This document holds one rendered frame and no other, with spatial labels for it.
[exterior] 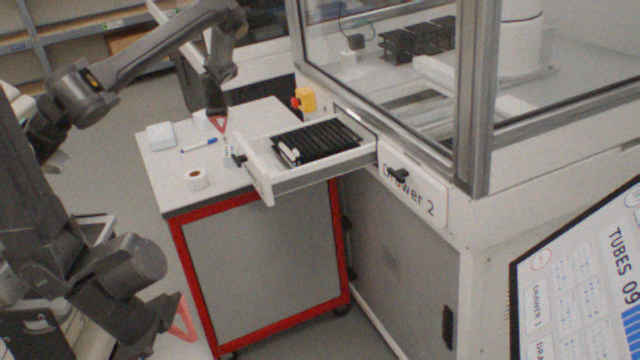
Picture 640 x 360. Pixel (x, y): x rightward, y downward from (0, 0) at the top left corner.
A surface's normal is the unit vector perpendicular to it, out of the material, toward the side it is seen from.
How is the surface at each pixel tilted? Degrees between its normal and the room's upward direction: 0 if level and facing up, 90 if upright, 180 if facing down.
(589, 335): 50
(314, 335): 0
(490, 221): 90
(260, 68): 90
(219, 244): 90
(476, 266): 90
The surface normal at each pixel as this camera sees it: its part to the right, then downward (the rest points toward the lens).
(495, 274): 0.41, 0.44
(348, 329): -0.11, -0.84
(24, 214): 0.04, 0.37
